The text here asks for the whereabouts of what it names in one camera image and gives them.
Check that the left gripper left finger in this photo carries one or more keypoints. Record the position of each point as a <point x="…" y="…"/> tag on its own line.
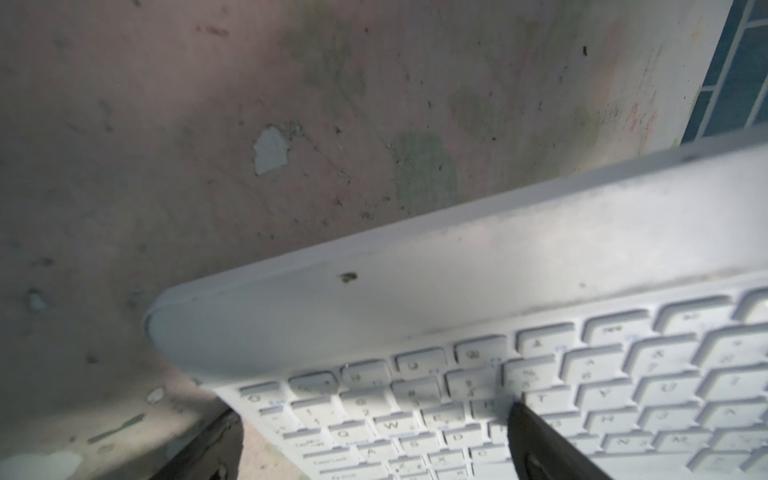
<point x="213" y="454"/>

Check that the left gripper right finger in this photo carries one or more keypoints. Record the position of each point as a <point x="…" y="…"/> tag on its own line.
<point x="538" y="452"/>

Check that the white keyboard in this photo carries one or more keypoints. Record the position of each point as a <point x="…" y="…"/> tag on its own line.
<point x="625" y="307"/>

